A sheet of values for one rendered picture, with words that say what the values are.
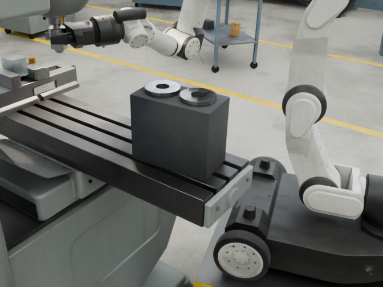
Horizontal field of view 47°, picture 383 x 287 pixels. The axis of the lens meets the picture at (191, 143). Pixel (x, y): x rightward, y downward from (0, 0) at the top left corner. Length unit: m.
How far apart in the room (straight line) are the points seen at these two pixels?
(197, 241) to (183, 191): 1.36
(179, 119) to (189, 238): 1.44
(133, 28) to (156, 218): 0.78
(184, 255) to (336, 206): 0.96
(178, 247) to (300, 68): 1.26
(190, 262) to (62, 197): 1.10
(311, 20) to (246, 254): 0.80
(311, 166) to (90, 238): 0.79
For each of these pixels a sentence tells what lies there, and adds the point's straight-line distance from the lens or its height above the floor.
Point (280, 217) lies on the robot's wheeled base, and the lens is 1.69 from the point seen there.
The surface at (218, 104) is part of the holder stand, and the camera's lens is 1.04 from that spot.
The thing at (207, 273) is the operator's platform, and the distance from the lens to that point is 1.67.
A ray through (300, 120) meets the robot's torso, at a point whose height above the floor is 0.98.
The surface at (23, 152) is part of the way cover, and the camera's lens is 1.41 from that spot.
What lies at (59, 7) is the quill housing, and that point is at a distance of 1.24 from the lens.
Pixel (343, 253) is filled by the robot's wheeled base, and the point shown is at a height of 0.57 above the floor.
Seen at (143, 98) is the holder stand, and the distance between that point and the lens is 1.07.
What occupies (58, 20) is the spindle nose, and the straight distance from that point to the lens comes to 1.31.
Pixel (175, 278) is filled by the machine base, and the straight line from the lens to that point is 1.93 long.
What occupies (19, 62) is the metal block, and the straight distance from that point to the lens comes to 1.53.
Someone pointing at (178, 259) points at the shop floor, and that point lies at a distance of 2.29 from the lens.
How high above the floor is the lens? 1.60
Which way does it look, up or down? 29 degrees down
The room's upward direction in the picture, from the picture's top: 2 degrees clockwise
